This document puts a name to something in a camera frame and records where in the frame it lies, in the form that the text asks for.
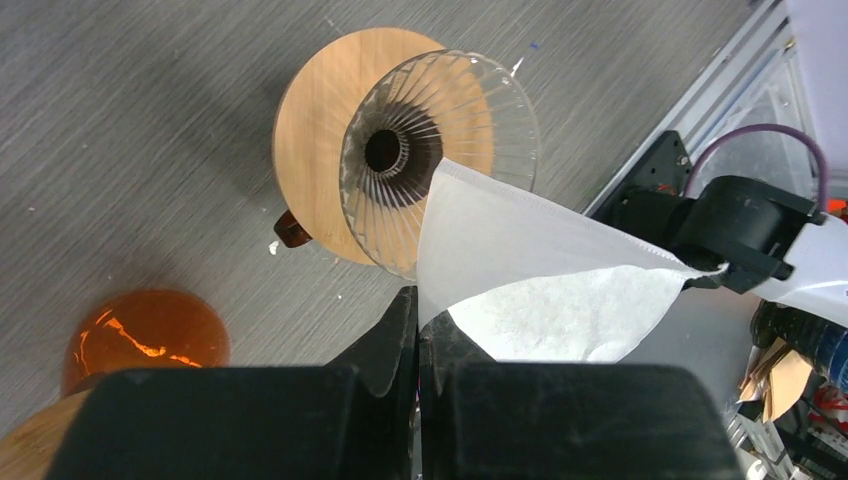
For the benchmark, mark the orange glass carafe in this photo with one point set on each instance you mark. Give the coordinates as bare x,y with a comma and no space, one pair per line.
151,328

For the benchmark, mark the brown plastic dripper with handle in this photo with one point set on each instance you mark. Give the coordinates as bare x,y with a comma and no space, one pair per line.
290,232

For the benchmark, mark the brown paper filters pile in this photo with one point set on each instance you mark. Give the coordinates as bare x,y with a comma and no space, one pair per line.
778,377

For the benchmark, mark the blue dripper on stand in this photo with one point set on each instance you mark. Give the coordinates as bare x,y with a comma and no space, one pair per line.
816,339

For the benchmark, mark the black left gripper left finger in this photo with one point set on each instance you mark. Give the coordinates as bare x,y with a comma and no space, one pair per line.
349,419

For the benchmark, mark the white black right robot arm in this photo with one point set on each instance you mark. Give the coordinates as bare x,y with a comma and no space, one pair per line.
758,238

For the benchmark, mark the white paper coffee filter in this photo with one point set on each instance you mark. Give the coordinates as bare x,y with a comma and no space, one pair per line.
529,280

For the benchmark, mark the wooden ring collar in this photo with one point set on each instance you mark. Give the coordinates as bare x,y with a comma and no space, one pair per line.
314,113

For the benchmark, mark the clear glass dripper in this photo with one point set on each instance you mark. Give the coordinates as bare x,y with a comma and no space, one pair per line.
442,105

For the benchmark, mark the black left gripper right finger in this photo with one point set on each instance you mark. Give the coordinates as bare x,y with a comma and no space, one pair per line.
484,419

